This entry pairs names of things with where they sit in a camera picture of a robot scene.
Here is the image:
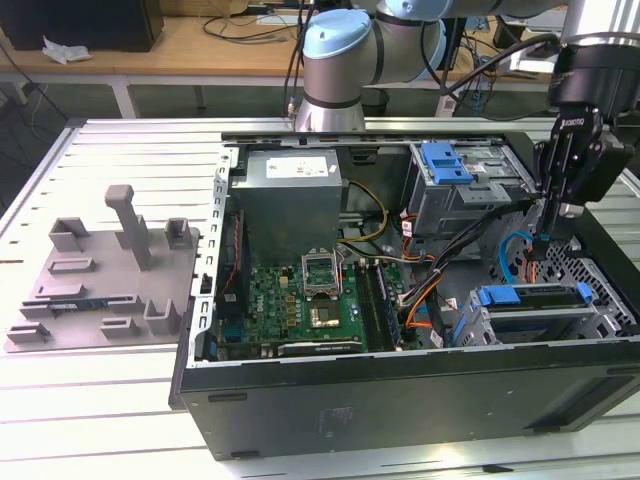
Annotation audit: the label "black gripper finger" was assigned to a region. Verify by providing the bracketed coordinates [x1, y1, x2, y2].
[532, 139, 564, 240]
[547, 134, 634, 241]

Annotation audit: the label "multicolour power wire black plug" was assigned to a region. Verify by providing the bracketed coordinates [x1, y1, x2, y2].
[519, 237, 550, 286]

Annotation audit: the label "blue data wire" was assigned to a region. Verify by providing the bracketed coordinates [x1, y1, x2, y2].
[497, 230, 534, 289]

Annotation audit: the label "grey metal disk bay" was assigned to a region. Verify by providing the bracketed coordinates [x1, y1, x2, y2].
[449, 282, 626, 346]

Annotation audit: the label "small black box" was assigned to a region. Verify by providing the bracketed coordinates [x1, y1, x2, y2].
[493, 17, 524, 49]

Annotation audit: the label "blue plastic drive latch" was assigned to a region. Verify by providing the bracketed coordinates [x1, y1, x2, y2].
[421, 143, 474, 185]

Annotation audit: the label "black waste bin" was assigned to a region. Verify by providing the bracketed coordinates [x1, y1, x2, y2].
[362, 87, 391, 119]

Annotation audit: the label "RAM stick in slot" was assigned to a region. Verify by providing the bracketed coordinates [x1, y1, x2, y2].
[373, 260, 404, 350]

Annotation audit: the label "black RAM slot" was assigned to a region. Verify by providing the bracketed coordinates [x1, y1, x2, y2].
[354, 259, 384, 352]

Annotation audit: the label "thin metal locking lever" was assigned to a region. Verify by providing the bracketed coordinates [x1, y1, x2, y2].
[335, 245, 347, 301]

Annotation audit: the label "grey power supply unit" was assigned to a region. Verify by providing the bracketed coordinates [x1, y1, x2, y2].
[229, 148, 346, 266]

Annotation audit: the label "CPU socket gold contacts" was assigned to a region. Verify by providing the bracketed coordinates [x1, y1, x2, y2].
[305, 298, 345, 334]

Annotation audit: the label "black graphics card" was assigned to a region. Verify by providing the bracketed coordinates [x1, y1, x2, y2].
[277, 339, 366, 357]

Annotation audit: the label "black PC case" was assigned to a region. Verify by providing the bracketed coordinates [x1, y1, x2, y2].
[167, 119, 640, 464]

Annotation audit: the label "green motherboard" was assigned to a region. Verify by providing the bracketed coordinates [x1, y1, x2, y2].
[214, 247, 416, 351]

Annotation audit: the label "wooden desk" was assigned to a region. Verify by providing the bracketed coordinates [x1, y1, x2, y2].
[0, 12, 556, 119]

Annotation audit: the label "grey parts rack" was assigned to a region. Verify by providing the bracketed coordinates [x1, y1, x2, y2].
[2, 183, 201, 356]

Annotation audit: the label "large black box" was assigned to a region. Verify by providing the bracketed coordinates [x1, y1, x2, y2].
[0, 0, 165, 54]

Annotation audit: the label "RAM stick on rack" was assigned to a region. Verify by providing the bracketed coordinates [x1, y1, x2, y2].
[47, 298, 109, 312]

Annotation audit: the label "white crumpled plastic bag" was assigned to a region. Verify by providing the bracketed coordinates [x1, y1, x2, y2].
[40, 34, 94, 66]

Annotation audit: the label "black sleeved cable bundle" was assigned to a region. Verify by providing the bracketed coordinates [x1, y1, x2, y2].
[399, 199, 536, 306]

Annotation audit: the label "yellow black wire bundle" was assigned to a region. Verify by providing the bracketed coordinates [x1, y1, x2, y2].
[337, 180, 390, 246]

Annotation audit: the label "orange wire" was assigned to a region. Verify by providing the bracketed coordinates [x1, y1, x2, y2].
[404, 284, 441, 331]

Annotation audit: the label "metal socket cover frame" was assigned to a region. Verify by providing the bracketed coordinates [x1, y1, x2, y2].
[298, 247, 342, 301]

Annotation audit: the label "black cable metal plug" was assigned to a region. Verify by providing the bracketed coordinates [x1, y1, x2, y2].
[283, 0, 321, 119]

